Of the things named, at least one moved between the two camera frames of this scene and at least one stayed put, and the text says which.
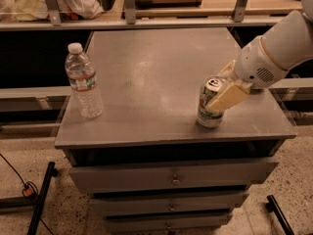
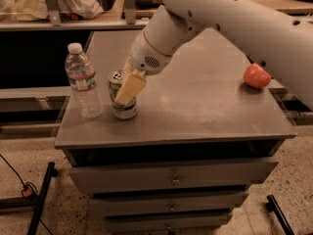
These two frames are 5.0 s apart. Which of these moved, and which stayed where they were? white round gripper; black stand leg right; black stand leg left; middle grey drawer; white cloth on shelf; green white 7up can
Moved: green white 7up can; white round gripper
Stayed: black stand leg left; white cloth on shelf; black stand leg right; middle grey drawer
